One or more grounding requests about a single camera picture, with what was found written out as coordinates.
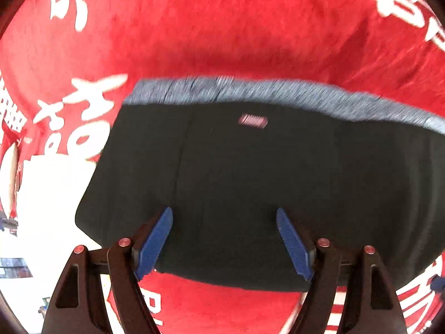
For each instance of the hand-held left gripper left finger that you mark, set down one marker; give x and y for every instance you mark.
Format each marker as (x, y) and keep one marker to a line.
(153, 243)

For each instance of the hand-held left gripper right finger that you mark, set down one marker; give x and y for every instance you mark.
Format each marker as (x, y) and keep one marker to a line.
(295, 247)

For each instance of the black pants with blue waistband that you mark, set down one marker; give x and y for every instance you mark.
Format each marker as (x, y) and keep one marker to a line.
(226, 167)

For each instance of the red printed blanket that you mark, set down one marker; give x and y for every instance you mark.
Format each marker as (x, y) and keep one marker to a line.
(208, 24)

